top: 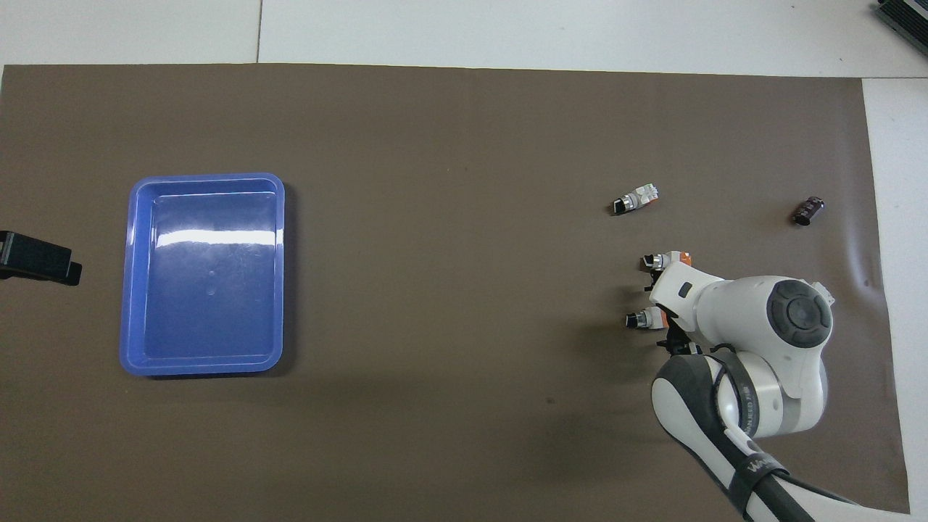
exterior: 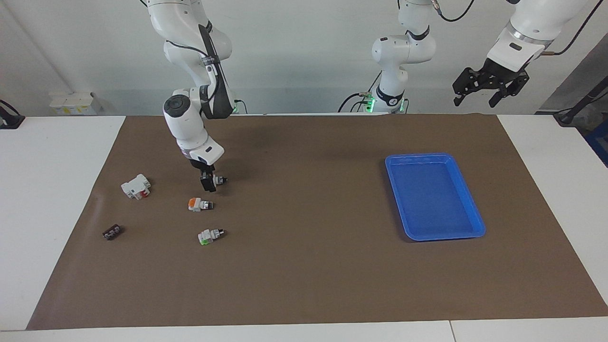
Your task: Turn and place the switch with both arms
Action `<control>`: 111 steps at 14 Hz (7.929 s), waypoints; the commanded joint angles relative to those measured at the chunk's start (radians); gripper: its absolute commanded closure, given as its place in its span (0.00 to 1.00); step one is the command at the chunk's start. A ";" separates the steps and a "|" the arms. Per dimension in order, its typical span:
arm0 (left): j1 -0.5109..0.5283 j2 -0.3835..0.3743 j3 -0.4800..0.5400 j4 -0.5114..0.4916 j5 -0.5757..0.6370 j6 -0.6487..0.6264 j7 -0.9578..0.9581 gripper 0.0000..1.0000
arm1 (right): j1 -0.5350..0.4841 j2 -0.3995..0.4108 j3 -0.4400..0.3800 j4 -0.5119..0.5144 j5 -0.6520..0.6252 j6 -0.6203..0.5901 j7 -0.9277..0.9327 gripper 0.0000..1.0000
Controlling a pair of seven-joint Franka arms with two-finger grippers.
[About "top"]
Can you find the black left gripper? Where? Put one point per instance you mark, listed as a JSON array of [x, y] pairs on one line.
[[32, 257]]

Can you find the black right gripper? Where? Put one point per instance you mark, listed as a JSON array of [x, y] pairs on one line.
[[681, 341]]

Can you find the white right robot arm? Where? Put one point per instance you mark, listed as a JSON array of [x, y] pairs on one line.
[[761, 312]]

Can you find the blue plastic tray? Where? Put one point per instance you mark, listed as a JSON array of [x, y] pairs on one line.
[[206, 275]]

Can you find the small dark brown component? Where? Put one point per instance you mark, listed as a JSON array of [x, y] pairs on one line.
[[808, 210]]

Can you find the brown table mat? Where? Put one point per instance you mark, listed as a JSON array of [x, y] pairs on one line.
[[435, 254]]

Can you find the dark grey ribbed device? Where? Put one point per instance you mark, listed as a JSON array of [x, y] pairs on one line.
[[905, 18]]

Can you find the white switch orange block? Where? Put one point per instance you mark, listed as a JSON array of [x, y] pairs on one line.
[[670, 259]]

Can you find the white switch green block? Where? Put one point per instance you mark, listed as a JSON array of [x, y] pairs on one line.
[[638, 197]]

